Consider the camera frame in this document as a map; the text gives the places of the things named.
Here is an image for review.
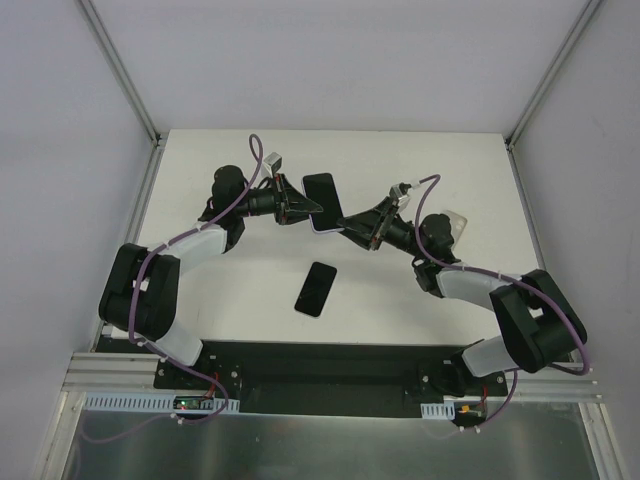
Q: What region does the beige translucent phone case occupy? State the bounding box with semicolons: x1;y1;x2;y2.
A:
442;210;468;249

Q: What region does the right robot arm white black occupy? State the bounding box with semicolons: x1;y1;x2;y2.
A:
338;198;587;397

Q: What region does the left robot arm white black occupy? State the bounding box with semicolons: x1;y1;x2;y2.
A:
98;165;323;389

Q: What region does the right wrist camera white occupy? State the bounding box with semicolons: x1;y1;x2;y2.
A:
389;182;417;214

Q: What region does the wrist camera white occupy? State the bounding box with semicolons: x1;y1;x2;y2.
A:
389;182;417;214
261;152;282;178

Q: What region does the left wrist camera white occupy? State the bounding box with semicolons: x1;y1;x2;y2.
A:
261;152;282;178

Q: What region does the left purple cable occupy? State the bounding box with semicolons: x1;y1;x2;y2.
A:
79;133;266;444

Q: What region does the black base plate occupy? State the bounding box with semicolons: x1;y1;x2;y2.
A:
153;341;507;418

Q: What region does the right white cable duct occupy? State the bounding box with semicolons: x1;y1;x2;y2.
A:
420;400;456;421

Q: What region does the white cable duct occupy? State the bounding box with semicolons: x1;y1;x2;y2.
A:
84;392;240;415
420;400;456;421

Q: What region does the left white cable duct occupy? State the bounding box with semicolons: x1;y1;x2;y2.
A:
84;392;240;415

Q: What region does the aluminium rail front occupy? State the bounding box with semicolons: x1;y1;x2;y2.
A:
62;352;604;403

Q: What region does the left aluminium frame post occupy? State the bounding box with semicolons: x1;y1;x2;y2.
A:
74;0;169;149

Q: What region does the aluminium frame post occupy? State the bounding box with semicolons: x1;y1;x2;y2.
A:
74;0;169;149
503;0;606;149

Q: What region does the right aluminium frame post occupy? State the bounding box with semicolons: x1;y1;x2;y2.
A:
503;0;606;149

